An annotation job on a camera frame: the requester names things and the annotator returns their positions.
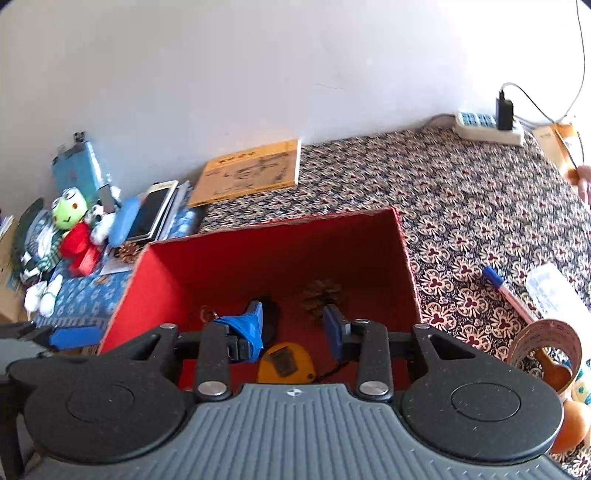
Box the brown cardboard box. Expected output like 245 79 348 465
0 222 28 324

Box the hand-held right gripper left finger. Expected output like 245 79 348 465
104 300 266 402

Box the wooden spoon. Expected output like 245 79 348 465
533 346 575 393

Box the large brown pine cone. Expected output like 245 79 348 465
300 278 345 321

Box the green frog plush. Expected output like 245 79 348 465
14 187 93 319

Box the dark green cloth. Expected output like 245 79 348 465
11 198 47 268

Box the blue glasses case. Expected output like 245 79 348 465
108 196 141 247

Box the power strip cord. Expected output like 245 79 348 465
422 113 460 130

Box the thin black charger cable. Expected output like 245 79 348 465
501 0 585 123

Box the red cardboard box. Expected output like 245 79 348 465
99 208 423 393

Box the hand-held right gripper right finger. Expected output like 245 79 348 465
322 305 481 402

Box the pink pen with blue cap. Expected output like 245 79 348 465
482 265 539 324

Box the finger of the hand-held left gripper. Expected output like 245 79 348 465
14 322 103 356

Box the pink patterned cup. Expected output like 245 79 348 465
506 318 585 407

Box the small brown pine cone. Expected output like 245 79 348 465
113 242 141 265

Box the blue tin box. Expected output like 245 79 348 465
51 141 105 204

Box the black round disc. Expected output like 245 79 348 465
261 298 281 344

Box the yellow paperback book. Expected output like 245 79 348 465
187 139 302 208

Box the orange egg shaped object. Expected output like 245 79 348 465
549 401 588 455

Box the white plastic bag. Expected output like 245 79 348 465
526 263 589 326

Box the tan paper packet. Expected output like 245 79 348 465
531 124 581 171

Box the panda plush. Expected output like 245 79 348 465
88 203 116 245

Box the orange tape measure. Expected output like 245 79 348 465
257 342 349 385

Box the white framed smartphone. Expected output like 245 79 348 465
131 181 180 238

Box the black charger plug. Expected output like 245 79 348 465
495 95 515 131

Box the small grey phone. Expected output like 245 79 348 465
98 185 122 210

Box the white power strip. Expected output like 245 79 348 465
453 111 526 147

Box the blue patterned cloth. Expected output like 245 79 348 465
32 208 206 330

